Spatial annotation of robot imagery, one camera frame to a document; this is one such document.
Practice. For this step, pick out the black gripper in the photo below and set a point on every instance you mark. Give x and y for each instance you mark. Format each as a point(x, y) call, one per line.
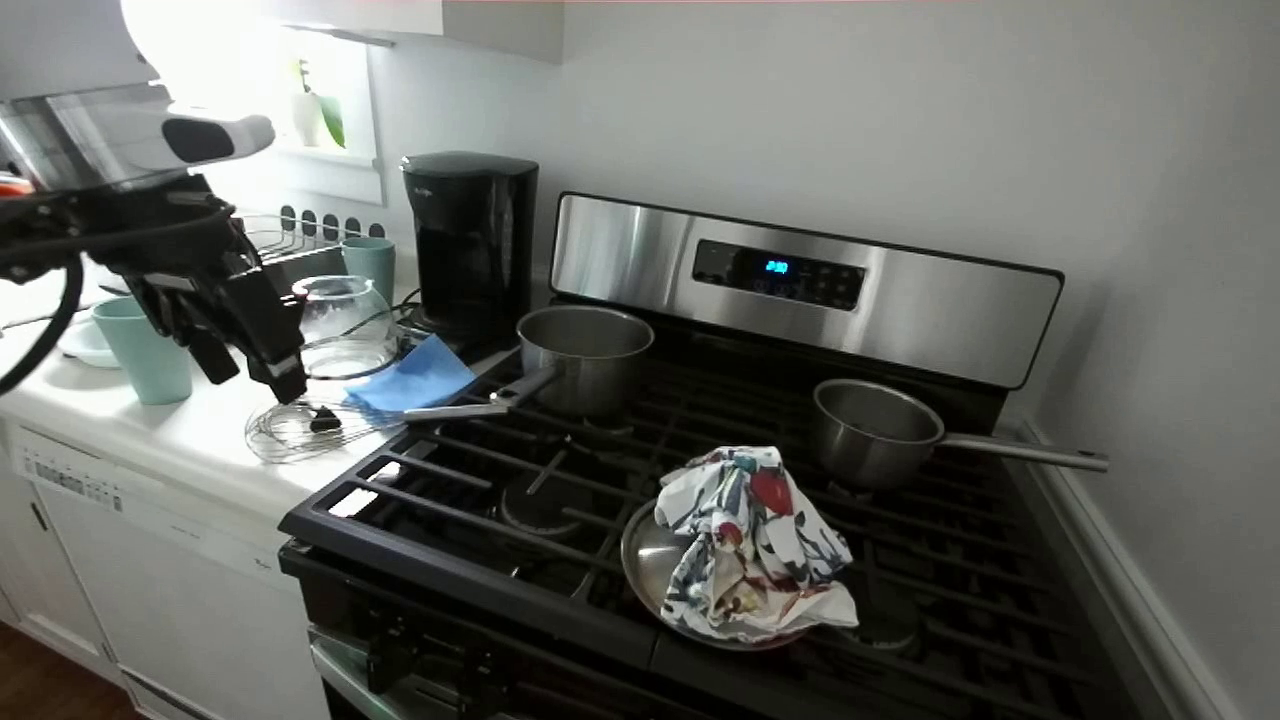
point(184, 254)

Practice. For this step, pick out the teal plastic cup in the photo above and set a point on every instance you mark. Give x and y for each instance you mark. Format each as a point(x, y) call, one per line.
point(144, 365)

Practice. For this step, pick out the steel countertop appliance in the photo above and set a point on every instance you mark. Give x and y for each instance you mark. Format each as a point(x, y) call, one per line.
point(304, 263)

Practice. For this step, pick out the teal canister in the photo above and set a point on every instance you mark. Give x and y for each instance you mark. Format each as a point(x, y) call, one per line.
point(371, 265)

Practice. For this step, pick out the blue dish cloth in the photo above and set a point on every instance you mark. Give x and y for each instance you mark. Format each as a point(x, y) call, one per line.
point(415, 382)

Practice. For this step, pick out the white plate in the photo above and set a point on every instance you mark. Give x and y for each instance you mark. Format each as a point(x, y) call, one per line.
point(80, 345)

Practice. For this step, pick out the black coffee maker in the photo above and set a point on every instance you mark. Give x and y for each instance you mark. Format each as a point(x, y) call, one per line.
point(464, 241)

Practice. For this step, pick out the white dishwasher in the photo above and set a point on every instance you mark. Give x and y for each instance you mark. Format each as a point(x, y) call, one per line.
point(172, 601)

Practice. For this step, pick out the framed plant picture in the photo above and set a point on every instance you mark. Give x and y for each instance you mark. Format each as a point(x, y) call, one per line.
point(326, 112)

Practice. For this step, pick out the steel frying pan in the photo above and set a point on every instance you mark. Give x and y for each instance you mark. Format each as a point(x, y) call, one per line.
point(647, 561)

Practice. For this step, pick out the patterned kitchen towel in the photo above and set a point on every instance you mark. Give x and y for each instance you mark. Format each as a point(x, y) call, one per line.
point(747, 547)

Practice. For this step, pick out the small steel saucepan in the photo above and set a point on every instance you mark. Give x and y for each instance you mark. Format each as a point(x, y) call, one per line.
point(866, 446)

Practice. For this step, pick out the black and steel gas stove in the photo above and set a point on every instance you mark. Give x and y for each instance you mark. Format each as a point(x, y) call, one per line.
point(906, 312)

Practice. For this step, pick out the white wall outlet strip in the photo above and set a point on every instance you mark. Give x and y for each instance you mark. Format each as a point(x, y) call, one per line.
point(326, 223)

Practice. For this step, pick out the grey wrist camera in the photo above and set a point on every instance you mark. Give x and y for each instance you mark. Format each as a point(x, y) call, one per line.
point(222, 137)

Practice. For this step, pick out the white wall cabinet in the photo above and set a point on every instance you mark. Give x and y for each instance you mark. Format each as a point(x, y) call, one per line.
point(493, 27)

